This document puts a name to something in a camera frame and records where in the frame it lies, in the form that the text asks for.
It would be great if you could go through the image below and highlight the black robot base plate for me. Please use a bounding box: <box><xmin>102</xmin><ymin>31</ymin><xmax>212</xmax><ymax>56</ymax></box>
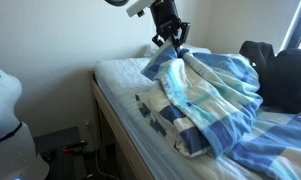
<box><xmin>33</xmin><ymin>125</ymin><xmax>92</xmax><ymax>180</ymax></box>

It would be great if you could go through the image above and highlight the light wooden bed frame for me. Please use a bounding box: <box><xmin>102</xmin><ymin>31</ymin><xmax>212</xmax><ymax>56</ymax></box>
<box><xmin>88</xmin><ymin>69</ymin><xmax>155</xmax><ymax>180</ymax></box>

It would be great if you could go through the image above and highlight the blue checked duvet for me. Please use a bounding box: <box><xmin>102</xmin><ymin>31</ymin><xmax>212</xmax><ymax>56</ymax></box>
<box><xmin>134</xmin><ymin>42</ymin><xmax>301</xmax><ymax>180</ymax></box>

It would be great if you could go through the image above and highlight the white floor cable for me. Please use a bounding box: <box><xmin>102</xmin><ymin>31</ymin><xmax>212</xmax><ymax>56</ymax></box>
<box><xmin>85</xmin><ymin>123</ymin><xmax>122</xmax><ymax>180</ymax></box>

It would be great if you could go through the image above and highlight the dark garment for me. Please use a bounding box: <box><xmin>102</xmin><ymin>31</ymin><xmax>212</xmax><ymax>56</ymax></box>
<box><xmin>238</xmin><ymin>40</ymin><xmax>301</xmax><ymax>115</ymax></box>

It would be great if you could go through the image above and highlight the window frame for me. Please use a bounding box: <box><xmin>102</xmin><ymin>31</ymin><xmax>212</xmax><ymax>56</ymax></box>
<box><xmin>279</xmin><ymin>0</ymin><xmax>301</xmax><ymax>52</ymax></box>

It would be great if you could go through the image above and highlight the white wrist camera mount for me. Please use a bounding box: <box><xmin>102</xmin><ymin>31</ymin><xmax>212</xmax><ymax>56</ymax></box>
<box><xmin>125</xmin><ymin>0</ymin><xmax>158</xmax><ymax>18</ymax></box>

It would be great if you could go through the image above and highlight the mattress with light blue sheet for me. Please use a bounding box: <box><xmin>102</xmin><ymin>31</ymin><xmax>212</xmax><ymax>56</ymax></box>
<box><xmin>93</xmin><ymin>57</ymin><xmax>224</xmax><ymax>180</ymax></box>

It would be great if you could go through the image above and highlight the red and black clamp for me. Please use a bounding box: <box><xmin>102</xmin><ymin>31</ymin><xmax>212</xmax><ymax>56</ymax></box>
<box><xmin>62</xmin><ymin>140</ymin><xmax>89</xmax><ymax>155</ymax></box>

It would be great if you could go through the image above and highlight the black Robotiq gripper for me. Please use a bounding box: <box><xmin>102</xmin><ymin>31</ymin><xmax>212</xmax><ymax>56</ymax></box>
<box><xmin>149</xmin><ymin>0</ymin><xmax>192</xmax><ymax>52</ymax></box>

